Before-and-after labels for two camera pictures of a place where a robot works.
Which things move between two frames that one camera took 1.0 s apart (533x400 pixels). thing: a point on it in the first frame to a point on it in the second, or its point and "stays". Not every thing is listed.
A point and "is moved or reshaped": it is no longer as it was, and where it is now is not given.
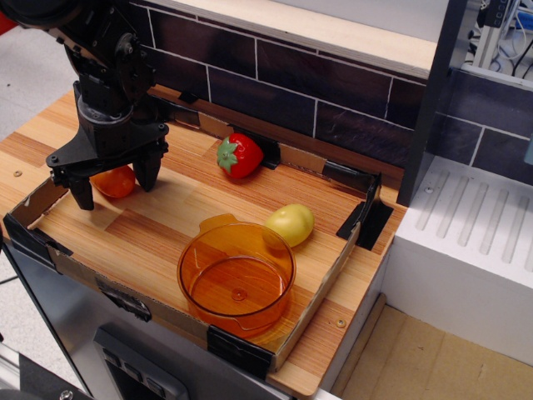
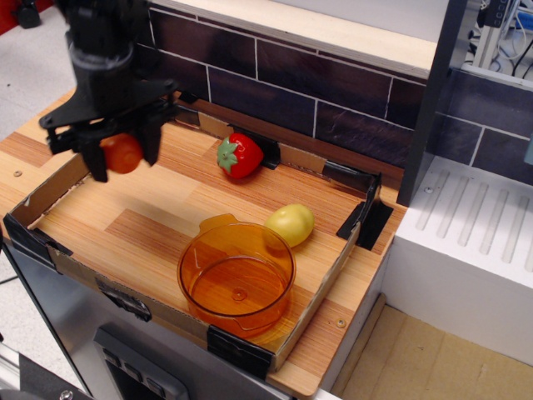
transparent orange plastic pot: [233, 275] stays
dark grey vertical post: [445, 25] stays
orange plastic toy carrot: [117, 182] is moved or reshaped
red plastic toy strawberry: [240, 156] stays
